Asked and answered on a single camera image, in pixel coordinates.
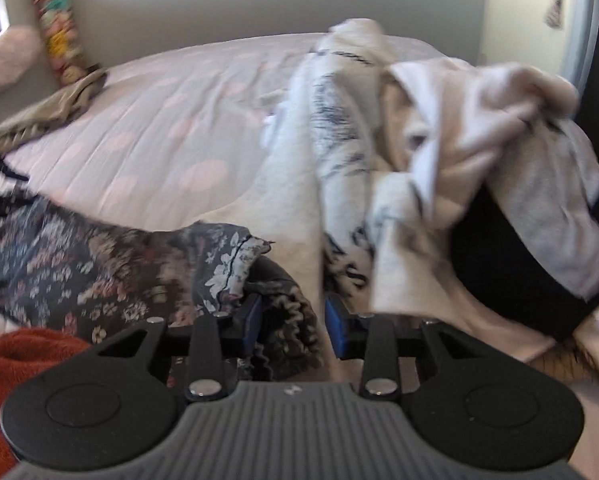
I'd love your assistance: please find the beige garment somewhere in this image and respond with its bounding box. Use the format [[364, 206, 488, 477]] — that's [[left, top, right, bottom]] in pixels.
[[0, 68, 108, 155]]

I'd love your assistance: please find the white door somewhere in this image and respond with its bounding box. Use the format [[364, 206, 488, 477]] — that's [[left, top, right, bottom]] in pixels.
[[478, 0, 599, 92]]

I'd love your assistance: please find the pouch hanging on door handle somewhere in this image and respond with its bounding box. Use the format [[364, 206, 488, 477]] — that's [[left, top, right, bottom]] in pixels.
[[545, 0, 563, 29]]

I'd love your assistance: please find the dark floral garment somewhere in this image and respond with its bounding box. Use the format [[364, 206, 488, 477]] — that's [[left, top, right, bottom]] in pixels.
[[0, 156, 322, 380]]

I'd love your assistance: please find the tube of plush toys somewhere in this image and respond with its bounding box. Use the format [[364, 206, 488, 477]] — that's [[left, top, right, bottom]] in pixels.
[[34, 0, 89, 86]]

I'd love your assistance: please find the white and black patterned garment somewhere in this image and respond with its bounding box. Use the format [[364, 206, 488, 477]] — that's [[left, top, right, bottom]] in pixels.
[[208, 20, 599, 361]]

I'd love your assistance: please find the red towel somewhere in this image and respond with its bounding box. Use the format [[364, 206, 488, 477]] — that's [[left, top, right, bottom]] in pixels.
[[0, 328, 90, 478]]

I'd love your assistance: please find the pink dotted bed sheet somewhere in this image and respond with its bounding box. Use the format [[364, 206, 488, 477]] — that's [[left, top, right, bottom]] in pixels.
[[0, 31, 441, 233]]

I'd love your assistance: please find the pink plush cushion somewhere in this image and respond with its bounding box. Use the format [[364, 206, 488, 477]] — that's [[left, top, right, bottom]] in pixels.
[[0, 25, 42, 92]]

